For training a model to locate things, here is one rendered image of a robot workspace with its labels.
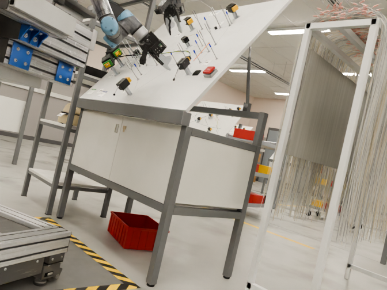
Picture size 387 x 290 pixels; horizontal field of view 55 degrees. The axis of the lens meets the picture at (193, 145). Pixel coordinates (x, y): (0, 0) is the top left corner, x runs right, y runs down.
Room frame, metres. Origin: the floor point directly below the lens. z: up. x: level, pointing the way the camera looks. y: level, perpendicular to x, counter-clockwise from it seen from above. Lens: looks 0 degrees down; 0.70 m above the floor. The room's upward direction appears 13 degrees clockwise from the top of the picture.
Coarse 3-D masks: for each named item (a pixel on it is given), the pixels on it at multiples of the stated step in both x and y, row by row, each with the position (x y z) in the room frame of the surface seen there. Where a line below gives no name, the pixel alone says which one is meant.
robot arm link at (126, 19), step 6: (126, 12) 1.83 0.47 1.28; (120, 18) 1.83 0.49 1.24; (126, 18) 1.83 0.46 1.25; (132, 18) 1.84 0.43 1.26; (120, 24) 1.83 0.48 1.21; (126, 24) 1.83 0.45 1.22; (132, 24) 1.84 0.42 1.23; (138, 24) 1.85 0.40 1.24; (126, 30) 1.84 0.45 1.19; (132, 30) 1.85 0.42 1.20
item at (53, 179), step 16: (112, 0) 3.34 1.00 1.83; (128, 0) 3.24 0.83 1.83; (144, 0) 3.09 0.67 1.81; (96, 16) 2.70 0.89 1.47; (80, 80) 2.70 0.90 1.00; (96, 80) 2.78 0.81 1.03; (48, 96) 3.11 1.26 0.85; (64, 128) 2.72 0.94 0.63; (64, 144) 2.69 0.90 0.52; (32, 160) 3.10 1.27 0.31; (48, 176) 2.89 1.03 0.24; (64, 176) 3.07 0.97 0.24; (80, 176) 3.28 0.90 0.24; (96, 192) 2.92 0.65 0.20; (48, 208) 2.69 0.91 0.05
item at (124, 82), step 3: (123, 78) 2.22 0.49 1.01; (126, 78) 2.20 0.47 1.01; (120, 81) 2.21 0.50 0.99; (123, 81) 2.19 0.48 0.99; (126, 81) 2.21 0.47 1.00; (117, 84) 2.20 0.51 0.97; (120, 84) 2.18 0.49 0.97; (123, 84) 2.20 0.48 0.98; (126, 84) 2.21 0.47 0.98; (129, 84) 2.22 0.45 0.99; (117, 87) 2.20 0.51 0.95; (120, 87) 2.20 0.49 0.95; (123, 87) 2.20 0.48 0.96; (126, 87) 2.23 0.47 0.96; (126, 90) 2.23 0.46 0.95; (129, 90) 2.24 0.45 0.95; (114, 93) 2.19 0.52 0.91; (129, 93) 2.25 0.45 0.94; (132, 93) 2.25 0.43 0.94
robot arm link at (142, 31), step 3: (141, 27) 1.85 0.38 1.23; (144, 27) 1.87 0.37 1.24; (138, 30) 1.85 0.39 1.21; (141, 30) 1.85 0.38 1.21; (144, 30) 1.86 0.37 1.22; (147, 30) 1.88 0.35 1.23; (135, 33) 1.86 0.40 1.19; (138, 33) 1.85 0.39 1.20; (141, 33) 1.85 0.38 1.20; (144, 33) 1.86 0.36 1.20; (135, 36) 1.87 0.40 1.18; (138, 36) 1.86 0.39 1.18; (141, 36) 1.86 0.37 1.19; (138, 39) 1.87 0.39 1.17
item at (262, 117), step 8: (248, 104) 2.29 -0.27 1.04; (200, 112) 2.63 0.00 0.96; (208, 112) 2.53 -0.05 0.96; (216, 112) 2.48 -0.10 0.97; (224, 112) 2.42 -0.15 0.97; (232, 112) 2.37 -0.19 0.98; (240, 112) 2.32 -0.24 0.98; (248, 112) 2.27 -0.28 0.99; (256, 112) 2.23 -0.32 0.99; (264, 112) 2.19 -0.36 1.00; (264, 120) 2.19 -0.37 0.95; (256, 128) 2.21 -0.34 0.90; (264, 128) 2.21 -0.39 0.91; (256, 136) 2.20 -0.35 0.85; (256, 144) 2.19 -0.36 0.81
